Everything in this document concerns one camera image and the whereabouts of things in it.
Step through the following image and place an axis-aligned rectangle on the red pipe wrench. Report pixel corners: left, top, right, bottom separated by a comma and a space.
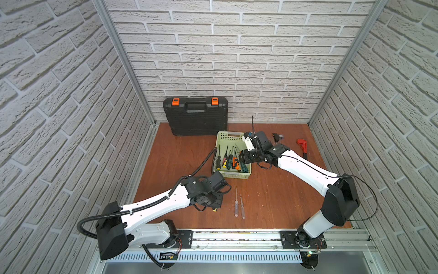
297, 139, 308, 160

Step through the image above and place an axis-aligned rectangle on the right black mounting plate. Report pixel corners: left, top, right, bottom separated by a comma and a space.
279, 230, 327, 250

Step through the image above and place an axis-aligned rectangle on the clear handle screwdriver small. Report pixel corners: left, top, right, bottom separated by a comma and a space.
240, 196, 246, 219

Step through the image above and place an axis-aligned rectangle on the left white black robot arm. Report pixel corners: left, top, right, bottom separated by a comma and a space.
96, 172, 231, 260

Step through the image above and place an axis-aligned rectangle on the black yellow dotted screwdriver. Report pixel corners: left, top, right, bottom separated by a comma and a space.
215, 145, 222, 170

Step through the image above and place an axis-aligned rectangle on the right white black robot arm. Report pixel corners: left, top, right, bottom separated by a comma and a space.
239, 131, 360, 248

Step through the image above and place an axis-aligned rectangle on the light green plastic bin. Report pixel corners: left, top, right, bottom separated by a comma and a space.
212, 131, 252, 179

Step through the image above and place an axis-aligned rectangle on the small black metal clamp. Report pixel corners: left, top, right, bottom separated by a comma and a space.
272, 133, 284, 143

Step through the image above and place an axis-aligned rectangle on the orange handle screwdriver slim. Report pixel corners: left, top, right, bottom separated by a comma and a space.
233, 147, 239, 169

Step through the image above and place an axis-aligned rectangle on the black mounting plate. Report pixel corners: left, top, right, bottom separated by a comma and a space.
279, 230, 327, 250
146, 230, 193, 249

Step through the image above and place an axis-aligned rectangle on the clear handle screwdriver large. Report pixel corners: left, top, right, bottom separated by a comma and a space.
235, 187, 239, 218

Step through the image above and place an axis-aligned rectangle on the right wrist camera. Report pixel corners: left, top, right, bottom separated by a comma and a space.
242, 134, 254, 151

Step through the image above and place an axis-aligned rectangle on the black plastic tool case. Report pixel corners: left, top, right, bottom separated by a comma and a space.
163, 97, 229, 137

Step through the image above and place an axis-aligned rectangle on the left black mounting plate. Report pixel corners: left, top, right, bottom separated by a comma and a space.
146, 230, 193, 249

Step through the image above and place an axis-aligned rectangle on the left black corrugated cable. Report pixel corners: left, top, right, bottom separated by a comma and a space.
76, 147, 219, 269

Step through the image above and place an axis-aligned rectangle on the orange black stubby screwdriver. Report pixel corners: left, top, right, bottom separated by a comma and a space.
232, 157, 238, 170

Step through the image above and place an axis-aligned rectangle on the right thin black cable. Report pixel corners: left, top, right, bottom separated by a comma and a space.
251, 115, 379, 222

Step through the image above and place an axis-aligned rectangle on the green black large screwdriver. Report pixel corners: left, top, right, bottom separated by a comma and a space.
240, 161, 249, 173

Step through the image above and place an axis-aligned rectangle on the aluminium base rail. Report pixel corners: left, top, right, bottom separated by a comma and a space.
130, 228, 376, 252

